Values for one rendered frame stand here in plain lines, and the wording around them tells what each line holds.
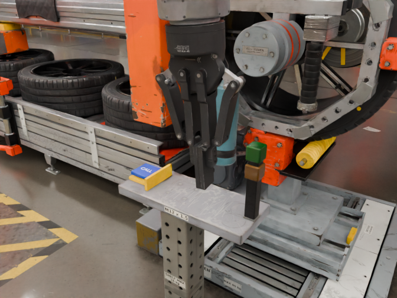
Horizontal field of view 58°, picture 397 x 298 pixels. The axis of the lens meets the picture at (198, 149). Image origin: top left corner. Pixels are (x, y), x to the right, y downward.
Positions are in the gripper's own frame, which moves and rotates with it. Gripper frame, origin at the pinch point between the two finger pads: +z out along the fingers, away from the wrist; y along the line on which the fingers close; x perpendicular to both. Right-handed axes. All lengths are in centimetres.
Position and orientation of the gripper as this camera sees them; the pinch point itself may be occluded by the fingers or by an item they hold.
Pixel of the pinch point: (204, 164)
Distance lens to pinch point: 53.4
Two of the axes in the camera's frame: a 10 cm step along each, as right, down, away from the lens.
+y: 8.6, 1.7, -4.8
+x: 5.1, -4.0, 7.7
